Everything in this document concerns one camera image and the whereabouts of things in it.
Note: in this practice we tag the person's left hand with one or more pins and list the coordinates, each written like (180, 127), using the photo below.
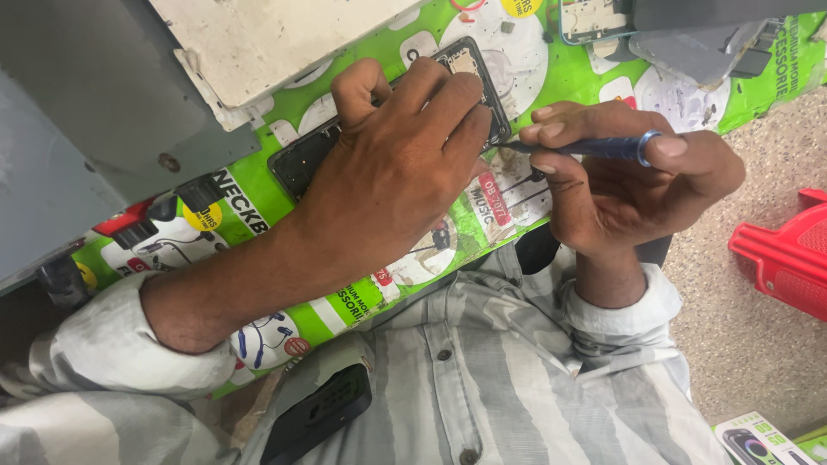
(387, 181)

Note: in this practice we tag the person's right hand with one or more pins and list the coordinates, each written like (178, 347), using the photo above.
(646, 200)

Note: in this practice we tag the blue precision screwdriver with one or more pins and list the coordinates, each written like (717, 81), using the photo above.
(601, 148)

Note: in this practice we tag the black smartphone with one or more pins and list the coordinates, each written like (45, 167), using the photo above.
(303, 161)

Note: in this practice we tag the green printed table mat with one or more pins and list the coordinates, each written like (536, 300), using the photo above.
(568, 71)

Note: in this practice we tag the translucent grey phone cover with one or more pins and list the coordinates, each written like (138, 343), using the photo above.
(691, 55)

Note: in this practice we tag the red plastic stool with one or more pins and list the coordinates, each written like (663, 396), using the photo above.
(788, 258)

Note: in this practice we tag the small black phone component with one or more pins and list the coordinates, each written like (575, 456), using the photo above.
(753, 63)

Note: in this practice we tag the worn white board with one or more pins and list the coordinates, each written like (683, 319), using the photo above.
(271, 45)

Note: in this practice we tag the red rubber band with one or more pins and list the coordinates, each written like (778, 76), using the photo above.
(466, 6)

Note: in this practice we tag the dark grey panel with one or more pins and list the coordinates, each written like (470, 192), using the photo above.
(711, 13)

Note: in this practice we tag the grey striped shirt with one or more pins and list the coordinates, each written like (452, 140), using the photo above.
(517, 387)

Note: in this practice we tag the black phone in pocket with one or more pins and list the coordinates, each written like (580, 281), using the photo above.
(316, 413)

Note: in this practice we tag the white printed product box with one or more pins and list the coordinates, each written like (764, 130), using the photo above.
(756, 442)

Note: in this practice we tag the green product box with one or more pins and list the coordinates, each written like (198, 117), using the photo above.
(815, 445)

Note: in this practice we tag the grey metal machine housing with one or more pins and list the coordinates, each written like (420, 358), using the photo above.
(77, 97)

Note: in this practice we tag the large black plastic knob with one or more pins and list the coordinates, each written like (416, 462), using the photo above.
(61, 281)

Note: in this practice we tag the light blue phone frame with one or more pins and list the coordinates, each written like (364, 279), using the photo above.
(591, 19)

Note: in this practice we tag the red plastic switch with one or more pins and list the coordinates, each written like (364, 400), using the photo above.
(119, 219)

